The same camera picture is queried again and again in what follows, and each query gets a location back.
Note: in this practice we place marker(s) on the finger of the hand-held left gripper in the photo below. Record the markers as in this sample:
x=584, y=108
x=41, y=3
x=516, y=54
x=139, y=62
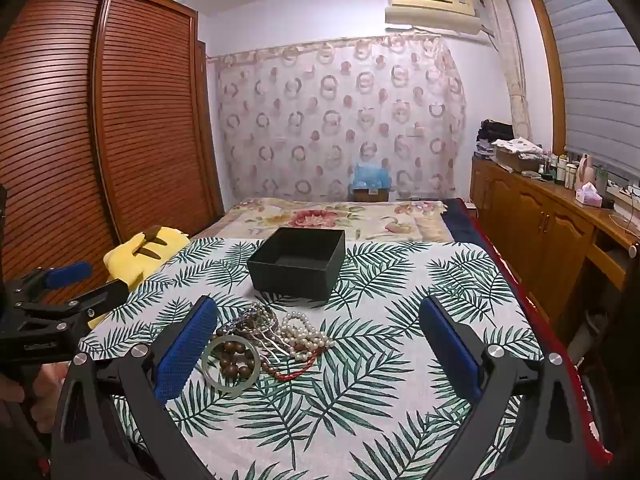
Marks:
x=70, y=272
x=100, y=296

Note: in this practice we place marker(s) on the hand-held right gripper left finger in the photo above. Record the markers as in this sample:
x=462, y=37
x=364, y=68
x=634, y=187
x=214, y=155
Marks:
x=185, y=355

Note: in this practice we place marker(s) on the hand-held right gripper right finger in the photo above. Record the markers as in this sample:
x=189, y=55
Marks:
x=450, y=355

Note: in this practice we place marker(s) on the pale green jade bangle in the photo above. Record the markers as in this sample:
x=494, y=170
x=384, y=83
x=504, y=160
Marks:
x=204, y=360

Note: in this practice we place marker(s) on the black square box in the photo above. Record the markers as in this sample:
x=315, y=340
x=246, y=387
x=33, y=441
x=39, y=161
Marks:
x=280, y=280

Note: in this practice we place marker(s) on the person's left hand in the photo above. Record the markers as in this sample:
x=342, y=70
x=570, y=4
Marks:
x=47, y=385

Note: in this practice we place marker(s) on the yellow plush toy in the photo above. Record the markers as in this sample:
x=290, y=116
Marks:
x=125, y=260

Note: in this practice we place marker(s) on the red blanket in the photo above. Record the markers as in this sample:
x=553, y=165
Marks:
x=505, y=270

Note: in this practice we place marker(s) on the leaf print cloth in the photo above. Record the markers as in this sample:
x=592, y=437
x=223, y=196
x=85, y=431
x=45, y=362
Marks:
x=350, y=410

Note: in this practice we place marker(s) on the navy blanket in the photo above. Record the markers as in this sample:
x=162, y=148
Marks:
x=457, y=222

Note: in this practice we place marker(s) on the grey waste bin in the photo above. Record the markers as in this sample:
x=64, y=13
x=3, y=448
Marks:
x=590, y=332

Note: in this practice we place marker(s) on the long wooden cabinet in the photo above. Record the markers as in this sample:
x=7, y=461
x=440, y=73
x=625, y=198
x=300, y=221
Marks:
x=530, y=220

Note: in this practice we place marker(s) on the brown slatted wardrobe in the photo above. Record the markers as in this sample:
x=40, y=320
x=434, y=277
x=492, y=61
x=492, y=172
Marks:
x=140, y=110

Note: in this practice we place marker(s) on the small brown cardboard box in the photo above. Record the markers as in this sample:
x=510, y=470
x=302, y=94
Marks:
x=371, y=196

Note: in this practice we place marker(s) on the floral blanket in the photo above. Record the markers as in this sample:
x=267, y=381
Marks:
x=310, y=220

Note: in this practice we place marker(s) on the blue plush toy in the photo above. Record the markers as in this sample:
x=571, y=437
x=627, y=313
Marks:
x=371, y=177

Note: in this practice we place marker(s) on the pink tissue box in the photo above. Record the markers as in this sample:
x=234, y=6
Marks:
x=589, y=195

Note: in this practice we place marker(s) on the cardboard box with floral cloth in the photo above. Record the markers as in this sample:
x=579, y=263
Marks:
x=517, y=152

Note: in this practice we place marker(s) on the row of small bottles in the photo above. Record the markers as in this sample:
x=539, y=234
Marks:
x=560, y=170

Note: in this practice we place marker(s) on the pile of dark clothes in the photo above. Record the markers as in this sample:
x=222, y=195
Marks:
x=492, y=135

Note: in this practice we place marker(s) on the pink vase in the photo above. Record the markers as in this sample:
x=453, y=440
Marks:
x=585, y=172

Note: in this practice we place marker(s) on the tied beige curtain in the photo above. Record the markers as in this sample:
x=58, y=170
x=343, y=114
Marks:
x=515, y=85

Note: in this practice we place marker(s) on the grey window blind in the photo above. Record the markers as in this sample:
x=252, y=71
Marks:
x=595, y=70

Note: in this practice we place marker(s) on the beige air conditioner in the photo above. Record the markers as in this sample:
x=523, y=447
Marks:
x=430, y=7

